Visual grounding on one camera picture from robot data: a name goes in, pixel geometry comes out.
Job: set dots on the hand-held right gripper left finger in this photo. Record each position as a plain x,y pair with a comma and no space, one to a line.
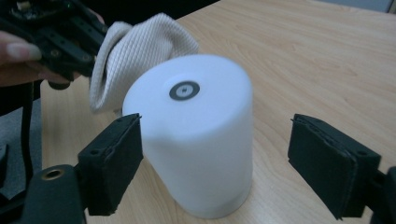
110,168

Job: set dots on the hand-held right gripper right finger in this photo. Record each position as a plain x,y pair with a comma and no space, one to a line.
333,165

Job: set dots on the beige knitted cloth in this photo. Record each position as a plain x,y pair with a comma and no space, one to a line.
137,53

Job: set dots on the white cylindrical container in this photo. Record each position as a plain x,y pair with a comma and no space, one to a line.
193,137

